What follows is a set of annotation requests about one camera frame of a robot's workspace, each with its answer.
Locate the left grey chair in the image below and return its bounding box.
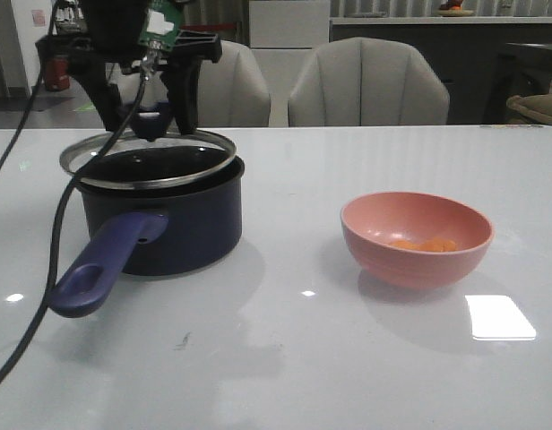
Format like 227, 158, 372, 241
111, 39, 272, 130

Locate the right grey chair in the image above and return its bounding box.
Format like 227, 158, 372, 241
288, 37, 450, 127

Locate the black cable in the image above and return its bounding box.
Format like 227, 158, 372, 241
0, 0, 163, 398

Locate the green circuit board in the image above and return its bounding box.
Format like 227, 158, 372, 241
138, 0, 184, 52

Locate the dark blue saucepan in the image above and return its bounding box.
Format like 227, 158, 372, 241
47, 158, 245, 318

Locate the pink bowl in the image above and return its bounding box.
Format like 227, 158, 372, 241
341, 192, 494, 289

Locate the orange ham slice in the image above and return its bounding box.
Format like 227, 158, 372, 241
418, 237, 458, 253
390, 239, 421, 251

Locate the white cabinet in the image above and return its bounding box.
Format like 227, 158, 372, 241
248, 1, 331, 127

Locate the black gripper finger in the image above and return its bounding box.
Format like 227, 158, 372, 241
161, 58, 201, 134
69, 56, 122, 132

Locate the dark counter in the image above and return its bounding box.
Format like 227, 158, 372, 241
330, 16, 552, 125

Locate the grey chair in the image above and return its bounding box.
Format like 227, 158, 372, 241
288, 37, 450, 127
111, 39, 272, 130

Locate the fruit plate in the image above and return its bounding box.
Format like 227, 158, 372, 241
436, 0, 474, 17

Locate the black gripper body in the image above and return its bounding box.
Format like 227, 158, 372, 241
36, 1, 222, 63

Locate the red bin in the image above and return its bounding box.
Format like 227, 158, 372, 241
39, 50, 71, 92

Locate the glass lid blue knob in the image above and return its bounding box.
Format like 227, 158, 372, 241
82, 102, 236, 190

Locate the beige cushion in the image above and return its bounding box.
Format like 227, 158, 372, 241
505, 94, 552, 125

